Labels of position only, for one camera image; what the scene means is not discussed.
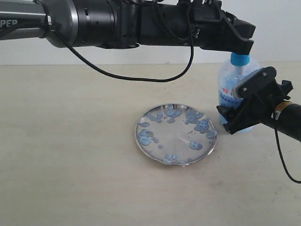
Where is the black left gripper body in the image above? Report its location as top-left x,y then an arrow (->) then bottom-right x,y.
137,0 -> 233,53

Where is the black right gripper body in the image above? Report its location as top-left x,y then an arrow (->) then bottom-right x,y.
246,80 -> 293,127

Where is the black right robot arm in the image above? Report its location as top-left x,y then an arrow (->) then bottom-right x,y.
216,66 -> 301,141

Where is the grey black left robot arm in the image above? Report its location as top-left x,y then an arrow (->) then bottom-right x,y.
0,0 -> 255,55

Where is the round steel plate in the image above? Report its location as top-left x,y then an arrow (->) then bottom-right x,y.
134,103 -> 217,166

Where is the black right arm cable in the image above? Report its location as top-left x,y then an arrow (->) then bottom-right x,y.
272,94 -> 301,184

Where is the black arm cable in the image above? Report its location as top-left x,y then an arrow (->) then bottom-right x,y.
44,0 -> 226,83
272,94 -> 301,184

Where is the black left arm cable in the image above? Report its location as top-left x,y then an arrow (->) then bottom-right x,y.
44,0 -> 226,83

